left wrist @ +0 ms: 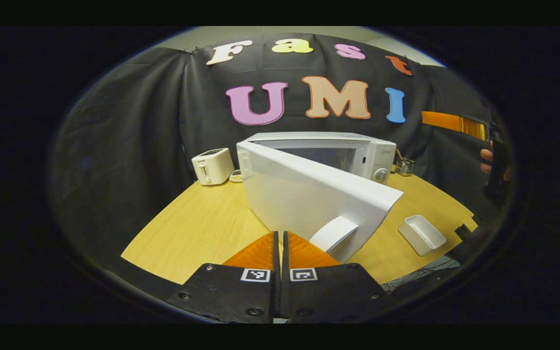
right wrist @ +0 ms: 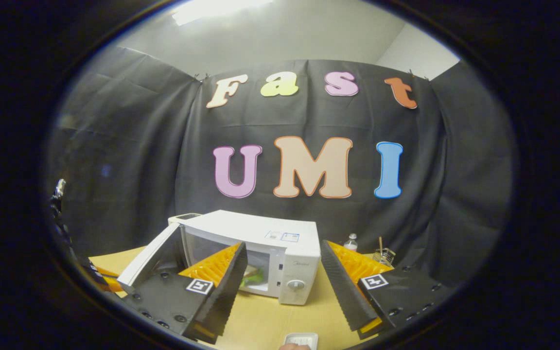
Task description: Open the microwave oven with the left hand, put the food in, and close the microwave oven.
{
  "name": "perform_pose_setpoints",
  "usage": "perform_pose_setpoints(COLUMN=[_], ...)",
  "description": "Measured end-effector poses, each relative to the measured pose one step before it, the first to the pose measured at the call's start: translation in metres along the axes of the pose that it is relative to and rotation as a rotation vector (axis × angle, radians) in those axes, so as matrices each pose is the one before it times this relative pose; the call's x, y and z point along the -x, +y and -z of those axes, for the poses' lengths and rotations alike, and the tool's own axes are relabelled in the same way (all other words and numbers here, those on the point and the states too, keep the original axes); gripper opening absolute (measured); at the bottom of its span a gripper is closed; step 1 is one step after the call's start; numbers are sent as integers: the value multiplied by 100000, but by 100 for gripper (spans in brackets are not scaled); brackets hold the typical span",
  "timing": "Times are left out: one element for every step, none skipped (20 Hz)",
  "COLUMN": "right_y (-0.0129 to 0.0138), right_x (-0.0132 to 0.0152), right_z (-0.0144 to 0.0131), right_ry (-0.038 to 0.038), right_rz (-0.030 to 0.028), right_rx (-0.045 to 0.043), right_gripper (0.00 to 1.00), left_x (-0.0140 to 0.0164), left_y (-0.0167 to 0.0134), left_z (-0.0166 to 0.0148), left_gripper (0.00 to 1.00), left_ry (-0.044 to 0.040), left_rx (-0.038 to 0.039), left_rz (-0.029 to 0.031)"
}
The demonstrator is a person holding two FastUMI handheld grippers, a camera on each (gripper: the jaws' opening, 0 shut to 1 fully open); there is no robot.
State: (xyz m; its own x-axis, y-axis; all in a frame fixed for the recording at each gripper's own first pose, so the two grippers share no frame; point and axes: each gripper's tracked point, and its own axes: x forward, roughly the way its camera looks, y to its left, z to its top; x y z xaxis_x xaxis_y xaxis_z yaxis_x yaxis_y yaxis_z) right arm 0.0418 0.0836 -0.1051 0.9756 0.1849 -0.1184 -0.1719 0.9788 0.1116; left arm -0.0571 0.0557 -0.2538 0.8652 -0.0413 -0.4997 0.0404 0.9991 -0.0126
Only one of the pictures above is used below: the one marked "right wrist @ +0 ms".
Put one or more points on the green lettuce sandwich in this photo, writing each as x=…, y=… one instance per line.
x=256, y=278

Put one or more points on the white toaster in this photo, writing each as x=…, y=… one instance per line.
x=185, y=217

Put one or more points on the white microwave oven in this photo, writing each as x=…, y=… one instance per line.
x=241, y=228

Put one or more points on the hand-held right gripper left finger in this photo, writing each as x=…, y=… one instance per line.
x=229, y=296

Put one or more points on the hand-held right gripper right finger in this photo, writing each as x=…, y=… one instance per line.
x=343, y=291

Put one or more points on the small clear bottle pink label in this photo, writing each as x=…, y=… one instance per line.
x=351, y=244

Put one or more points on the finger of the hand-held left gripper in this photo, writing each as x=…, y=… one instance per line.
x=102, y=271
x=110, y=286

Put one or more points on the white rectangular tray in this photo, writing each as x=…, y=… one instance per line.
x=304, y=338

